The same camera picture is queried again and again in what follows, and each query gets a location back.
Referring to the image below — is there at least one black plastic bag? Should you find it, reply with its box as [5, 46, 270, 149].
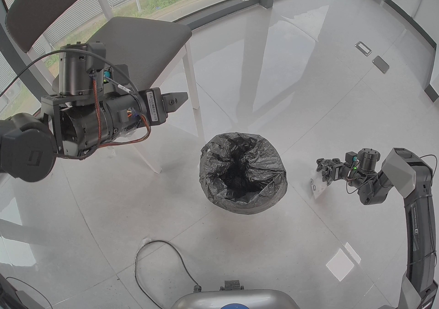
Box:
[200, 132, 288, 216]

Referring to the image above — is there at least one clear printed wrapper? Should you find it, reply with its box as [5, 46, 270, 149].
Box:
[309, 172, 330, 199]

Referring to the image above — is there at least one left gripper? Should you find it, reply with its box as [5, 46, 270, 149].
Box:
[62, 88, 188, 157]

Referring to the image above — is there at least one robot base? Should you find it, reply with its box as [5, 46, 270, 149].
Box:
[170, 280, 300, 309]

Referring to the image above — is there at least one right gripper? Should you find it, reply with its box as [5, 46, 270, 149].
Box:
[331, 163, 361, 182]

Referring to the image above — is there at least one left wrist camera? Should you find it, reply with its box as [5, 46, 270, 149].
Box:
[102, 64, 132, 96]

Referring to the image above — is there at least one dark grey white-legged chair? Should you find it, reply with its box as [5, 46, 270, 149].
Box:
[5, 0, 201, 174]

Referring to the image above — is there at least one black cable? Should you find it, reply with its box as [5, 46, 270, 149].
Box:
[0, 48, 141, 97]
[134, 238, 203, 296]

